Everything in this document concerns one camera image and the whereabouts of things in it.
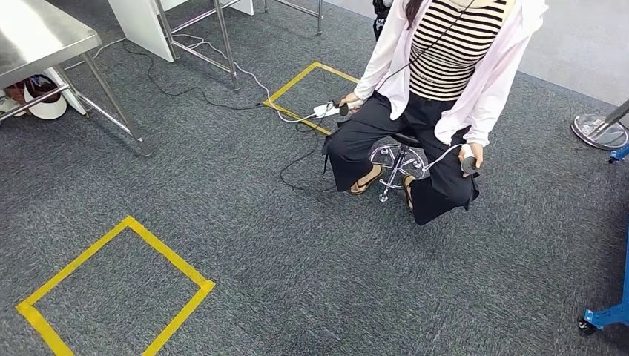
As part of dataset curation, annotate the white controller cable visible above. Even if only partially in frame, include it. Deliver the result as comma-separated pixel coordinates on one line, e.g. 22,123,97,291
421,143,465,174

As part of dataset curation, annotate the yellow floor tape square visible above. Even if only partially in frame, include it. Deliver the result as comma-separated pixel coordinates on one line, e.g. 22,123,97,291
261,61,362,137
16,215,216,356

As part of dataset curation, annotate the white desk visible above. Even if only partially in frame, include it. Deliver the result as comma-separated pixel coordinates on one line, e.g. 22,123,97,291
107,0,255,63

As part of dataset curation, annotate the blue wheeled cart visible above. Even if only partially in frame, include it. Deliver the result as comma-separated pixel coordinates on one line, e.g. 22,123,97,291
577,145,629,337

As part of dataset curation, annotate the white power strip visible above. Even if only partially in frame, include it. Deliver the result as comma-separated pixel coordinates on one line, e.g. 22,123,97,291
312,102,341,119

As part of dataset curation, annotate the black floor cable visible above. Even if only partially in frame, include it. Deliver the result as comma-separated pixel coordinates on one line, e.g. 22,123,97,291
278,117,341,193
122,44,264,112

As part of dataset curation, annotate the white floor cable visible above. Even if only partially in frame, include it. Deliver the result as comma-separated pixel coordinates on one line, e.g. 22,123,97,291
64,33,318,125

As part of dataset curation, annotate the black headset cable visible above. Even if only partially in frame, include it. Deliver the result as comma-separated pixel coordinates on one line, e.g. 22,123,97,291
375,0,477,93

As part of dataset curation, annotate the person's hand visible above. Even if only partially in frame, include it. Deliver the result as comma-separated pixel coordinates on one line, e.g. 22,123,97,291
339,91,366,114
458,142,486,179

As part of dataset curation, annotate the person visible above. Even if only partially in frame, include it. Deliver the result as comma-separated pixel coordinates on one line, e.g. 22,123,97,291
321,0,550,227

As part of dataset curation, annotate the white round base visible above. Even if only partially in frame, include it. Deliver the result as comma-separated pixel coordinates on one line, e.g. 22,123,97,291
23,83,68,121

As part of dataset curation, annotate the chrome stanchion base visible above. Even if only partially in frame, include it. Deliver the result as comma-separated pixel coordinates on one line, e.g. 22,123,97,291
570,98,629,152

